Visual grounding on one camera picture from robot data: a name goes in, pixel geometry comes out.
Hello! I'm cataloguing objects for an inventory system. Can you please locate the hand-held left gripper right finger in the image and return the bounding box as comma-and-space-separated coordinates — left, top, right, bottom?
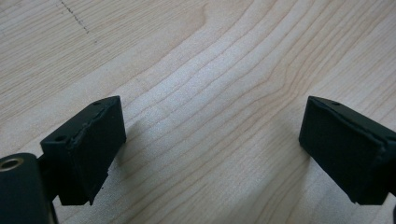
298, 95, 396, 206

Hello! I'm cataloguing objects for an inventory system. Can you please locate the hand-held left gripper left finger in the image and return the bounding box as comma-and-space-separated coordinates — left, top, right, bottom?
39, 95, 127, 206

